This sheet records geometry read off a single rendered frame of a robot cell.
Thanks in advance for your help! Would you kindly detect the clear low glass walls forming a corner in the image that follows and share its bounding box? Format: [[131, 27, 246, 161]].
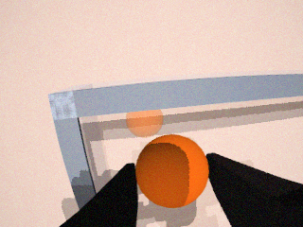
[[57, 69, 303, 193]]

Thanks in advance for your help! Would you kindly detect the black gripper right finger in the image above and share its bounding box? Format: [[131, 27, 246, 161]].
[[205, 152, 303, 227]]

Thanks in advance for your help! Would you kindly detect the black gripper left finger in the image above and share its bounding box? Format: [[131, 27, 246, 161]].
[[60, 163, 139, 227]]

